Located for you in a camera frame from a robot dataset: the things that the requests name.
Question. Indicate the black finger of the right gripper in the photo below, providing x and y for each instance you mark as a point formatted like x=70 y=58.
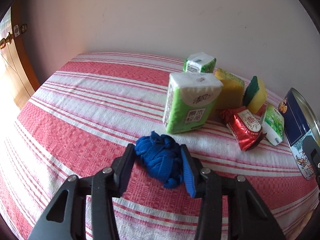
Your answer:
x=311 y=149

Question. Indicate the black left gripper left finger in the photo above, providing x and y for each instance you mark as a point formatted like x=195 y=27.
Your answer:
x=64 y=217

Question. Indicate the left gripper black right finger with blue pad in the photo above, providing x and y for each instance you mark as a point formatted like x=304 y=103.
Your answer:
x=248 y=215

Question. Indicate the green white tissue pack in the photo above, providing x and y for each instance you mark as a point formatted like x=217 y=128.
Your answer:
x=273 y=125

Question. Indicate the red foil snack packet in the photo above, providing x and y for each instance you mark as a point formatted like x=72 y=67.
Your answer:
x=244 y=127

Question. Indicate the yellow sponge dark green pad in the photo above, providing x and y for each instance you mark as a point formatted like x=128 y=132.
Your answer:
x=255 y=95

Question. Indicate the plain yellow sponge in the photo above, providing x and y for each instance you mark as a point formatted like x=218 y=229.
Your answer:
x=231 y=95

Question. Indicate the blue knotted cloth ball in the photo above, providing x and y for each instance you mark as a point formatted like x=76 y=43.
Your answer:
x=160 y=155

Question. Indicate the large green tissue pack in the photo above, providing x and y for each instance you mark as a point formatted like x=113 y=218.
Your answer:
x=190 y=100

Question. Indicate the small green tissue pack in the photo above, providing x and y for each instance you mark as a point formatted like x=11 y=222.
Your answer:
x=199 y=63

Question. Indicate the blue round metal tin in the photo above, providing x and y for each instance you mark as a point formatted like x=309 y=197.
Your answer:
x=299 y=122

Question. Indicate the red white striped bedspread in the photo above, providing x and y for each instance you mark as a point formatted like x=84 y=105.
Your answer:
x=86 y=114

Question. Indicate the wooden door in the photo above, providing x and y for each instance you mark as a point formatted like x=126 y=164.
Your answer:
x=18 y=78

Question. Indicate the brass door knob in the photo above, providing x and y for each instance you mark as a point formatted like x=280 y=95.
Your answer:
x=18 y=30

